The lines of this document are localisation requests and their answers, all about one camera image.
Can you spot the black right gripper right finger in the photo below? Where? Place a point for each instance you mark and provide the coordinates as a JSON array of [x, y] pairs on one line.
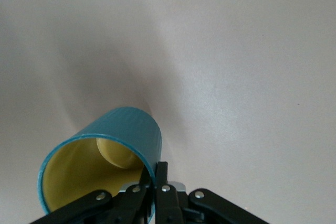
[[168, 208]]

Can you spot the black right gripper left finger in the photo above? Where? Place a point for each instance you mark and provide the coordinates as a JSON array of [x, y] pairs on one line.
[[105, 208]]

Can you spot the teal cup yellow inside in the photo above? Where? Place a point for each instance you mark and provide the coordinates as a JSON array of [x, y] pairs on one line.
[[126, 127]]

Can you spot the large table cover sheet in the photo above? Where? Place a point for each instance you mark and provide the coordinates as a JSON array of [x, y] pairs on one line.
[[210, 51]]

